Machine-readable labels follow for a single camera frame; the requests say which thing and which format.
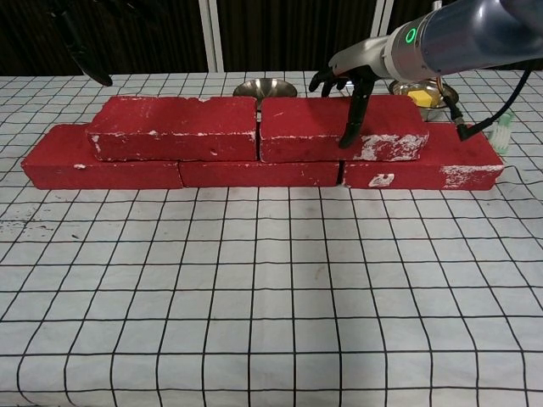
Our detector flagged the deep steel bowl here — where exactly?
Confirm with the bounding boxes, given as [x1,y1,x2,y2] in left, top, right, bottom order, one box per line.
[389,79,459,122]

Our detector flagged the green brush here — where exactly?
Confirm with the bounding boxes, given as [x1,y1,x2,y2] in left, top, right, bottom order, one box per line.
[487,112,517,154]

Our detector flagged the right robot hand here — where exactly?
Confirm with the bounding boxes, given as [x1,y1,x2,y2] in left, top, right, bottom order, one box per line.
[308,36,398,149]

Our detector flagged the red brick with white patch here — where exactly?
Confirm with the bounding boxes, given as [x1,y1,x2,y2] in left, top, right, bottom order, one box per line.
[339,120,506,191]

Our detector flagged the shallow steel dish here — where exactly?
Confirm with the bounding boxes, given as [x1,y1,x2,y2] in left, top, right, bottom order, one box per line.
[232,78,298,111]

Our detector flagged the wide white frame post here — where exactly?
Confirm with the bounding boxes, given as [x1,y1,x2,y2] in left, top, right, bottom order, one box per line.
[372,0,395,39]

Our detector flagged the red brick with white scuffs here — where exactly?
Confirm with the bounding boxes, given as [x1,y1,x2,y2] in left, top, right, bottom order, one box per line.
[258,97,430,164]

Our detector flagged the yellow block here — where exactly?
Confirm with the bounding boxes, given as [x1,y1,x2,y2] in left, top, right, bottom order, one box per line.
[406,88,434,107]

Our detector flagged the white black checkered tablecloth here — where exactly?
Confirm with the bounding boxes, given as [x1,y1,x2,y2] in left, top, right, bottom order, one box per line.
[0,70,543,407]

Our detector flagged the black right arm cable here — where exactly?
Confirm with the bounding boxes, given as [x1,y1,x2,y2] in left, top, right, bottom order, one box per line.
[443,67,535,143]

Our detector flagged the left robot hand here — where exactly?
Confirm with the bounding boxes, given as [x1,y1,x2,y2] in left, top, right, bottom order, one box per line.
[46,8,114,88]

